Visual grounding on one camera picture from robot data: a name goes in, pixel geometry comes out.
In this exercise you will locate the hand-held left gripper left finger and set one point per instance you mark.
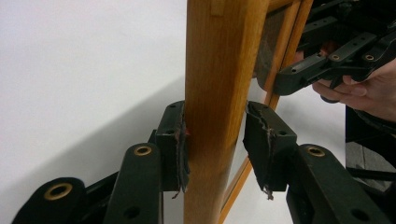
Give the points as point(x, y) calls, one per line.
point(172, 146)

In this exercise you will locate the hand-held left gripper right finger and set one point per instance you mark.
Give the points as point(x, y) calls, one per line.
point(269, 146)

